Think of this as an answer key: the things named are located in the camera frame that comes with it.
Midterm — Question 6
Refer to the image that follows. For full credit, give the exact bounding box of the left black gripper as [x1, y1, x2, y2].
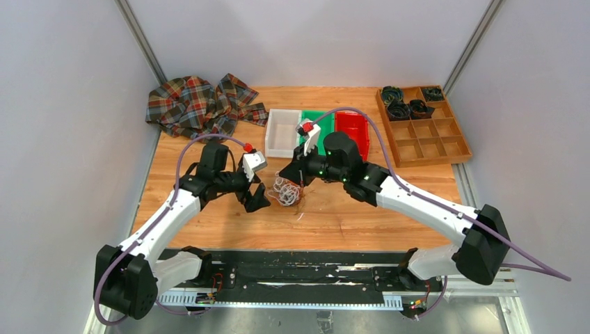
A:
[216, 162, 271, 212]

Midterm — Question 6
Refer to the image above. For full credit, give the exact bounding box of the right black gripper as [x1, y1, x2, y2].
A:
[278, 142, 346, 189]

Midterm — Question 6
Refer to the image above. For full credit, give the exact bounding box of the orange cable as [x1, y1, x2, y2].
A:
[267, 182, 308, 208]

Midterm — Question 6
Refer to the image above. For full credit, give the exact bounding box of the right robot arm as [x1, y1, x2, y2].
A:
[279, 132, 509, 290]

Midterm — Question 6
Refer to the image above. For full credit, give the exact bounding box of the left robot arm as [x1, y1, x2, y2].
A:
[93, 141, 270, 326]

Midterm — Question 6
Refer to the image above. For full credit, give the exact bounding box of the white plastic bin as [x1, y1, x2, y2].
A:
[264, 109, 302, 159]

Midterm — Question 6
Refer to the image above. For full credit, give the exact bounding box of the green plastic bin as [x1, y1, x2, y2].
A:
[300, 110, 335, 155]

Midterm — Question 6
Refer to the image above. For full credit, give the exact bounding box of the red plastic bin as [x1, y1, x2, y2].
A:
[335, 111, 370, 161]

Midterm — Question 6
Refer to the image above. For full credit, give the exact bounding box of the plaid cloth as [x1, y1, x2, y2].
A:
[145, 73, 269, 139]

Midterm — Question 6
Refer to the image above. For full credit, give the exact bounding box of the black coiled roll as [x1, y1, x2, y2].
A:
[420, 86, 445, 102]
[408, 100, 435, 120]
[381, 86, 404, 106]
[386, 102, 411, 122]

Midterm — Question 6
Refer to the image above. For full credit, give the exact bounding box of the wooden compartment tray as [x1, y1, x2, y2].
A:
[376, 85, 472, 168]

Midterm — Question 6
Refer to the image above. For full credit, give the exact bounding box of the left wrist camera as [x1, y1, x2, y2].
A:
[242, 151, 268, 182]

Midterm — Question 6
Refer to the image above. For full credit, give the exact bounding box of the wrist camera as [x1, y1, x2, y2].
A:
[296, 118, 321, 156]
[242, 151, 268, 182]

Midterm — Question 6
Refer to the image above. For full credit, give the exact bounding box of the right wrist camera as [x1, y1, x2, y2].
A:
[296, 118, 321, 156]

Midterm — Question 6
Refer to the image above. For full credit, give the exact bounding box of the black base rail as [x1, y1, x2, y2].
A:
[157, 248, 517, 319]

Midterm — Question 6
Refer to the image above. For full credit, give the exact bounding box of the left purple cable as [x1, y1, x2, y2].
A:
[93, 134, 255, 327]

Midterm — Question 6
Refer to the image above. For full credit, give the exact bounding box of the purple cable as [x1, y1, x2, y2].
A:
[93, 134, 255, 327]
[311, 106, 572, 283]

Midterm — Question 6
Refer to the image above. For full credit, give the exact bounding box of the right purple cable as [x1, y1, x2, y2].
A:
[311, 106, 572, 283]

